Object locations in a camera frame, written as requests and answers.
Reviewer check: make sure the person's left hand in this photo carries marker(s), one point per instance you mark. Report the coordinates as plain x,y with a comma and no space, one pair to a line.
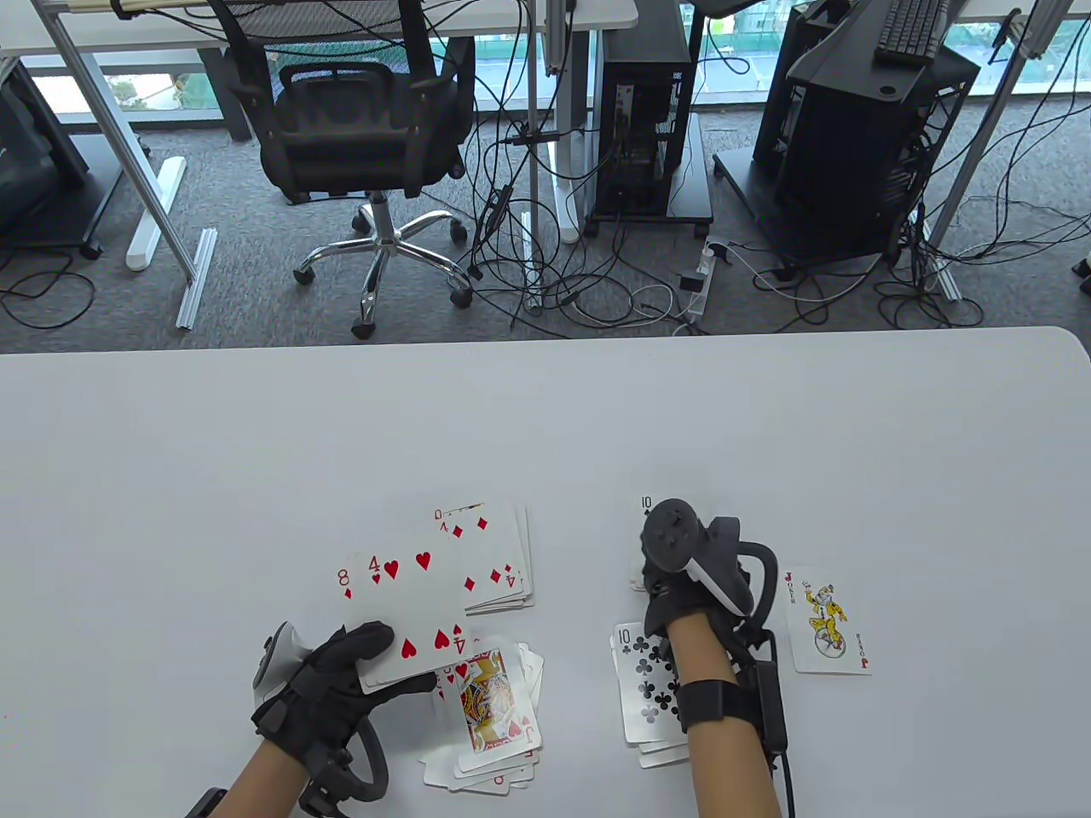
317,707

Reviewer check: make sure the person's right hand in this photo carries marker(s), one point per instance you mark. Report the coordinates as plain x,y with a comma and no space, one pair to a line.
682,596

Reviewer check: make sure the pile of spades cards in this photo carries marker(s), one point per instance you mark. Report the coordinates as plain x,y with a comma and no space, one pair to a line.
635,579

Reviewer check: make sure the many-pip spades playing card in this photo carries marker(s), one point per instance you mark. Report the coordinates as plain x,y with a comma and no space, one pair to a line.
648,504

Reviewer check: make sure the pile of clubs cards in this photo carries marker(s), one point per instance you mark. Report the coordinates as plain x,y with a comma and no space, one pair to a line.
639,690

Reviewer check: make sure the stack of playing cards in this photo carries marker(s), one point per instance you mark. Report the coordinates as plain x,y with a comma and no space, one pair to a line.
409,588

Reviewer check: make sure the pile of hearts cards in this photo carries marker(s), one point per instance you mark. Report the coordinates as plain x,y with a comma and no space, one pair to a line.
486,699

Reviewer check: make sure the jester figure playing card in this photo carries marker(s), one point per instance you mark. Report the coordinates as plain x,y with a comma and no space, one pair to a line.
852,596

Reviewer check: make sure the pile of diamonds cards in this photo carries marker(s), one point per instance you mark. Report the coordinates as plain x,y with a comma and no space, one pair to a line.
486,545

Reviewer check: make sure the person's left forearm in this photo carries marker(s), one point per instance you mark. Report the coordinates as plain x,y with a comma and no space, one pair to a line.
262,786

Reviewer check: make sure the person's right forearm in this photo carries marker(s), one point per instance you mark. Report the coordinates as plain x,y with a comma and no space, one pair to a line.
724,767

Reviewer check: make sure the grey and white handheld controller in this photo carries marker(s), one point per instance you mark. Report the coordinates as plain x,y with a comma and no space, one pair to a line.
669,532
271,654

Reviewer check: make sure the white power strip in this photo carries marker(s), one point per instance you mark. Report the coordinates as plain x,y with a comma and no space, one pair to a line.
701,294

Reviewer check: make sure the black rolling computer stand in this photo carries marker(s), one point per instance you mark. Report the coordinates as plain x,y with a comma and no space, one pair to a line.
695,192

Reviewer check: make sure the black flat floor stand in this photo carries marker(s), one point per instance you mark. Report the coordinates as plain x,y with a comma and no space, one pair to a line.
740,183

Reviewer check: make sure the large black computer tower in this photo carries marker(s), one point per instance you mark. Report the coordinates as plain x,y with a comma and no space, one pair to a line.
852,170

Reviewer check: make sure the black computer case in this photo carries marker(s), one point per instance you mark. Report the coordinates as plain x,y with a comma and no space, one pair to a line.
771,102

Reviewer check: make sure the black tilted board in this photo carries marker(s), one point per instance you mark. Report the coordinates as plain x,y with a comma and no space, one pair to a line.
839,72

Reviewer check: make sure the black mesh office chair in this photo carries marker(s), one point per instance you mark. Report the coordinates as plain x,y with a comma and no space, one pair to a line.
341,145

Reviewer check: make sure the black rolling cabinet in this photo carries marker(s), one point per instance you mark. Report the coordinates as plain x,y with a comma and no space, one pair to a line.
34,170

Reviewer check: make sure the black keyboard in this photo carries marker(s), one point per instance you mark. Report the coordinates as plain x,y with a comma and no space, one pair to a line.
912,30

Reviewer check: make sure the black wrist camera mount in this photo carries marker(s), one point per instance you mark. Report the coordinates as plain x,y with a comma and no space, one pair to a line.
770,707
331,788

